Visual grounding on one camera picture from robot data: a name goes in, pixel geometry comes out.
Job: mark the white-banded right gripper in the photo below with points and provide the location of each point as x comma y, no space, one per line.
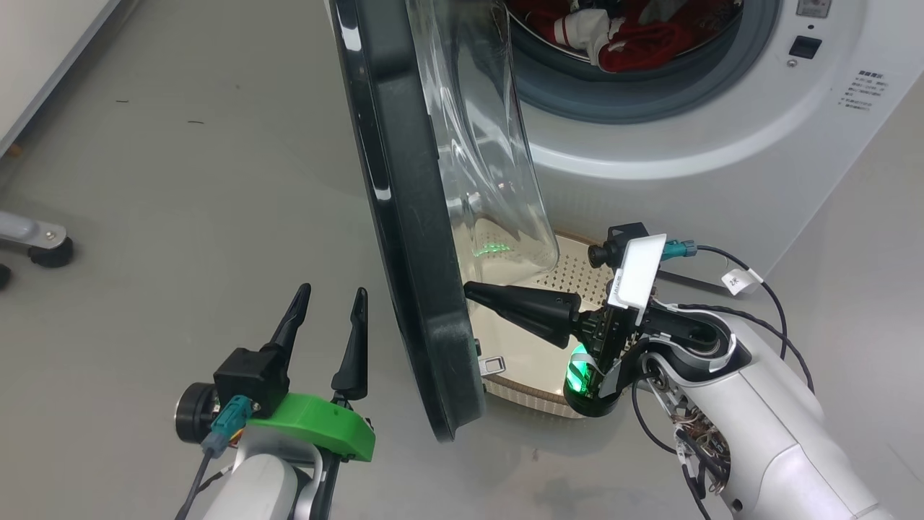
603,347

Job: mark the red and white jersey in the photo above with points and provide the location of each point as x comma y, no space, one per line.
642,47

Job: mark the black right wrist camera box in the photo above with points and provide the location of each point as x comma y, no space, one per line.
617,245

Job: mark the beige perforated laundry basket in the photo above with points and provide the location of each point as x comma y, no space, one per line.
570,278

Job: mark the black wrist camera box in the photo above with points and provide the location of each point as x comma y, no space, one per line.
617,245
249,375

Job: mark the grey partition stand with caster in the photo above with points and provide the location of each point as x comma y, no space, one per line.
32,235

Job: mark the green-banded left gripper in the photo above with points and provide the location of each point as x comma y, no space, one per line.
317,426

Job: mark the white front-load washing machine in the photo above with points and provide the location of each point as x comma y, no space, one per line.
722,144

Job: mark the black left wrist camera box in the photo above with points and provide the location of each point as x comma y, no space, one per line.
249,375

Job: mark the black round glass washer door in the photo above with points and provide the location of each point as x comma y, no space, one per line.
404,217

